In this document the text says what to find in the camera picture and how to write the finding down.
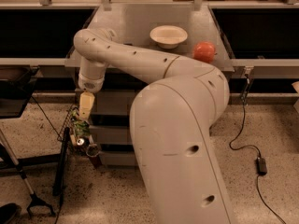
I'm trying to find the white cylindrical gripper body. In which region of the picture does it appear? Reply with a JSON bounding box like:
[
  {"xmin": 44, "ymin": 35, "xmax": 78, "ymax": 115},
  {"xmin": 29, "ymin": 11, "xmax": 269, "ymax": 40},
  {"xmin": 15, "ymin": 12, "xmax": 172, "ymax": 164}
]
[{"xmin": 78, "ymin": 73, "xmax": 105, "ymax": 93}]

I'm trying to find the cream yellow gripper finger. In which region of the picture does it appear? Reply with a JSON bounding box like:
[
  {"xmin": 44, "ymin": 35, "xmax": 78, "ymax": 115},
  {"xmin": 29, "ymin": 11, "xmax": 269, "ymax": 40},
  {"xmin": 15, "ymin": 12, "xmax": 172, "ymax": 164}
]
[{"xmin": 78, "ymin": 91, "xmax": 95, "ymax": 119}]

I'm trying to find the grey top drawer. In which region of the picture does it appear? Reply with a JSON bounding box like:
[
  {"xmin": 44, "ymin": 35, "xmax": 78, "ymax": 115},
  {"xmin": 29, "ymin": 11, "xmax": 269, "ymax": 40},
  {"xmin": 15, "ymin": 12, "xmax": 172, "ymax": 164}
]
[{"xmin": 74, "ymin": 88, "xmax": 136, "ymax": 117}]

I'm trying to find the grey drawer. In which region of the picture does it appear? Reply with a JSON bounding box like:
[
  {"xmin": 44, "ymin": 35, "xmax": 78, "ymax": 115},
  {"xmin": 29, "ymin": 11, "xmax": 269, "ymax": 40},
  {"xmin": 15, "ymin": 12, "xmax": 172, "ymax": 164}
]
[
  {"xmin": 99, "ymin": 152, "xmax": 137, "ymax": 166},
  {"xmin": 74, "ymin": 88, "xmax": 136, "ymax": 117},
  {"xmin": 90, "ymin": 126, "xmax": 132, "ymax": 145}
]

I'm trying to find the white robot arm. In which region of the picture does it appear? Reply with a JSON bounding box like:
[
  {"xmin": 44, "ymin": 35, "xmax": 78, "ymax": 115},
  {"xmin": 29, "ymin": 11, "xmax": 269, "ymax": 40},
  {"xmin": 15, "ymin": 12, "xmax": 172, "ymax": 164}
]
[{"xmin": 74, "ymin": 29, "xmax": 237, "ymax": 224}]

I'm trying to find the grey middle drawer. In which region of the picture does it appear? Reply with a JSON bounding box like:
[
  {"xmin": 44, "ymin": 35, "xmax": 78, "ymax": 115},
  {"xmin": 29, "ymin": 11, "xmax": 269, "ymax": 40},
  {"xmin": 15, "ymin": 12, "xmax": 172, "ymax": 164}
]
[{"xmin": 90, "ymin": 126, "xmax": 132, "ymax": 145}]

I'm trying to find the grey bottom drawer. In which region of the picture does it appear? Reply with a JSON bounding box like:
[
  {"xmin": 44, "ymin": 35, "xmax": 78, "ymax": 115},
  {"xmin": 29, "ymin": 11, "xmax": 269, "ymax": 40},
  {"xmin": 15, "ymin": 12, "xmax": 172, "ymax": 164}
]
[{"xmin": 99, "ymin": 152, "xmax": 137, "ymax": 166}]

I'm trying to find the red cup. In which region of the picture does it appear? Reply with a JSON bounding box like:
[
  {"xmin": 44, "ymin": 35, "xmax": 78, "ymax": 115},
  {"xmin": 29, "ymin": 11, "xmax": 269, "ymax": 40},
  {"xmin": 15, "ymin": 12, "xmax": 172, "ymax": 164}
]
[{"xmin": 86, "ymin": 144, "xmax": 102, "ymax": 168}]

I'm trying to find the black flat bar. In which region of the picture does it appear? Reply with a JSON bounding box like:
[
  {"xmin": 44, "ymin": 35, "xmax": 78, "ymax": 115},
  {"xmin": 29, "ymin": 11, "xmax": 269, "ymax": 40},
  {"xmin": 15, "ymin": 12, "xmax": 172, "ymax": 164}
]
[{"xmin": 52, "ymin": 127, "xmax": 70, "ymax": 196}]

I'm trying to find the dark tray stand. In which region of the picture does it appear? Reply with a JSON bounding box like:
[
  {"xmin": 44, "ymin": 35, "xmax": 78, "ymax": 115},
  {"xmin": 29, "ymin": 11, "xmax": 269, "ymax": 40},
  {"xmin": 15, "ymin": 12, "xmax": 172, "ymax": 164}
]
[{"xmin": 0, "ymin": 66, "xmax": 38, "ymax": 119}]

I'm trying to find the white ceramic bowl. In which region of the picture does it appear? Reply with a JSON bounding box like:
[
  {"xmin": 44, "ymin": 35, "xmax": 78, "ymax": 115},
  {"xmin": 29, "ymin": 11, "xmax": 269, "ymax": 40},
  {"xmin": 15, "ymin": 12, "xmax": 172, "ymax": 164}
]
[{"xmin": 149, "ymin": 25, "xmax": 188, "ymax": 49}]

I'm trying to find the orange apple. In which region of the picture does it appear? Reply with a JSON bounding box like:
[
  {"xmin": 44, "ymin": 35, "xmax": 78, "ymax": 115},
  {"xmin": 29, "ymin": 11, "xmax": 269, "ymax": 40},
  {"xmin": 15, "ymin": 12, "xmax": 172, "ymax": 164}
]
[{"xmin": 192, "ymin": 41, "xmax": 216, "ymax": 63}]

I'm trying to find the black shoe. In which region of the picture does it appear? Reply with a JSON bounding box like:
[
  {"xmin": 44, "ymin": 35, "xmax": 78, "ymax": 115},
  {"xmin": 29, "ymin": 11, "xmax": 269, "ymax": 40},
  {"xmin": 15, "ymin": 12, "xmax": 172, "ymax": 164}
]
[{"xmin": 0, "ymin": 203, "xmax": 21, "ymax": 224}]

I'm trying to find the black power adapter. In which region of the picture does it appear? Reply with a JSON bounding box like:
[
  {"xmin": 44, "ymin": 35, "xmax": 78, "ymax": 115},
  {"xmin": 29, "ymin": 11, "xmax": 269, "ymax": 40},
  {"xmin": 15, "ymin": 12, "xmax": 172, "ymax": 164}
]
[{"xmin": 256, "ymin": 157, "xmax": 267, "ymax": 175}]

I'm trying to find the wire basket with items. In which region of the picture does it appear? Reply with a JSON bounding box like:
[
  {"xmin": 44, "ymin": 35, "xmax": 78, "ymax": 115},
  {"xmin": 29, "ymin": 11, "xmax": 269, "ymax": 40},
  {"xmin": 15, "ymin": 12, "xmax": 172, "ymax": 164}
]
[{"xmin": 57, "ymin": 105, "xmax": 93, "ymax": 156}]

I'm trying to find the black power cable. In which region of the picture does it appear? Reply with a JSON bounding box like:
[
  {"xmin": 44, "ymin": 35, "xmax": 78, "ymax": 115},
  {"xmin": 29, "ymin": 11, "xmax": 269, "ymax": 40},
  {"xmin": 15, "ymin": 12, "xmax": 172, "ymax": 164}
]
[{"xmin": 228, "ymin": 73, "xmax": 288, "ymax": 224}]

